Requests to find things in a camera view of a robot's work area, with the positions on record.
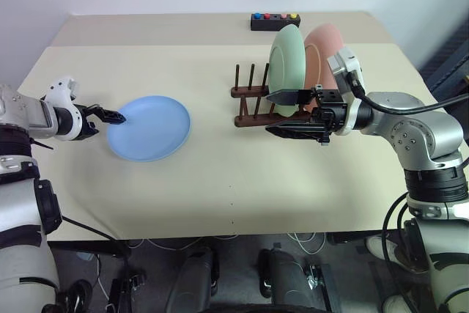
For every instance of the blue plate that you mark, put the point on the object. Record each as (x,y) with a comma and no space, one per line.
(154,129)

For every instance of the dark ribbed object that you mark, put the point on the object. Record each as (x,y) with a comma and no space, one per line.
(447,56)

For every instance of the black round wheel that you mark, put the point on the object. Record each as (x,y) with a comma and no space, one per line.
(75,298)

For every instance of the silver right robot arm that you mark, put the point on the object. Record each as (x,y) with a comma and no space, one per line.
(421,126)

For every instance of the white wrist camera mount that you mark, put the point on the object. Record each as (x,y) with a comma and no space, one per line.
(60,87)
(348,60)

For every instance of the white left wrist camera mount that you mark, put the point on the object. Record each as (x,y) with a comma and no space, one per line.
(60,87)

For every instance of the red button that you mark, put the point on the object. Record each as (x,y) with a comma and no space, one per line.
(266,16)

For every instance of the black button box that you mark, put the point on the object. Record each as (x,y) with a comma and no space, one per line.
(267,25)

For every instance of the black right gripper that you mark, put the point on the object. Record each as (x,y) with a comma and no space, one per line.
(329,111)

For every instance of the white shoe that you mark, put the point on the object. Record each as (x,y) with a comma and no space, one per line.
(377,249)
(394,302)

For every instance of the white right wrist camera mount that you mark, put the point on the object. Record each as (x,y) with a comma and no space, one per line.
(348,60)

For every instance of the wooden dish rack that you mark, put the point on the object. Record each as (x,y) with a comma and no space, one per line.
(253,121)

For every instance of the black table frame bar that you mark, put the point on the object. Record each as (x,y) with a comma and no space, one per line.
(351,238)
(88,249)

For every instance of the salmon red plate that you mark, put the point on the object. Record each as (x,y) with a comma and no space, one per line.
(326,52)

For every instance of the black bracket with metal clamp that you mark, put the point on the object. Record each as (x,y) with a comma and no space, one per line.
(126,291)
(326,287)

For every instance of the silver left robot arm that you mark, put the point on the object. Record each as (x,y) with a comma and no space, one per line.
(22,111)

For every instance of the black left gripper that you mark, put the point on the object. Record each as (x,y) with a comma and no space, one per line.
(88,115)

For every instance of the green plate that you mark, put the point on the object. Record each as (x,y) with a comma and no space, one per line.
(287,60)

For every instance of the dark rounded shape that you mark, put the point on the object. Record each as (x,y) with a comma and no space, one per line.
(194,280)
(282,280)

